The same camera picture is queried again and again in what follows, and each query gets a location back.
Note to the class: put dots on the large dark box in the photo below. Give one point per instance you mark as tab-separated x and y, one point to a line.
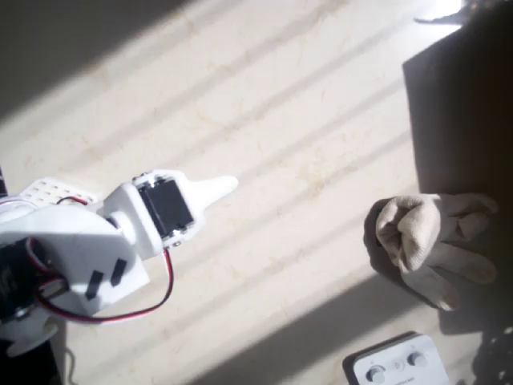
461	120

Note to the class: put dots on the beige knit work glove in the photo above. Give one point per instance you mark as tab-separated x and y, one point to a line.
421	232

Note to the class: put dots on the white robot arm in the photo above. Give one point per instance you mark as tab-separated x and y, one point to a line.
72	232

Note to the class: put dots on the white device with two knobs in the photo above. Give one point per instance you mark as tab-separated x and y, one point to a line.
397	365

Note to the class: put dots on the dark speckled object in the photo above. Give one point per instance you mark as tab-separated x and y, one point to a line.
497	357

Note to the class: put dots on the white perforated plate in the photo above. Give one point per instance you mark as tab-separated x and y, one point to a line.
48	190

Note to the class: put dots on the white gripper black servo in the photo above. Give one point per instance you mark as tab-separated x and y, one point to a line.
170	206

